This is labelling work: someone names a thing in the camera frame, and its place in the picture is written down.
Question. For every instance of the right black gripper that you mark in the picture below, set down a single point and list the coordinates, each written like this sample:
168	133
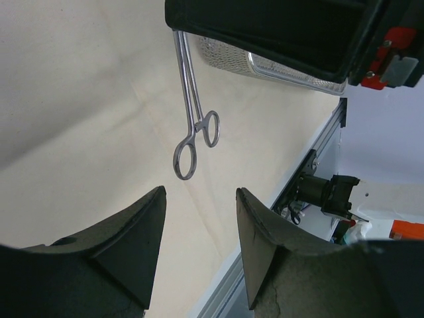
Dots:
392	55

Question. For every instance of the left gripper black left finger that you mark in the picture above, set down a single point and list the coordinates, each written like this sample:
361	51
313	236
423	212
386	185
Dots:
105	270

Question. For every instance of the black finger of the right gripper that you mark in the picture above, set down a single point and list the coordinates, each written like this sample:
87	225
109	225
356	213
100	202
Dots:
319	38

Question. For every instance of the steel scissors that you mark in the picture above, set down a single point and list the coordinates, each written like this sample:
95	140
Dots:
197	121

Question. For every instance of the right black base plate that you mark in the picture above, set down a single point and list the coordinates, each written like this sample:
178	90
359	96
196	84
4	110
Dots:
289	193

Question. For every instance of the wire mesh instrument tray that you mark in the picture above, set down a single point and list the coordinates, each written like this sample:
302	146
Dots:
238	61

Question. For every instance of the beige surgical wrap cloth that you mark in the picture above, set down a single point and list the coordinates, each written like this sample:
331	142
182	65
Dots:
91	112

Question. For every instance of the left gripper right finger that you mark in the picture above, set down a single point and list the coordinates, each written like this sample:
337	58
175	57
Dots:
289	272

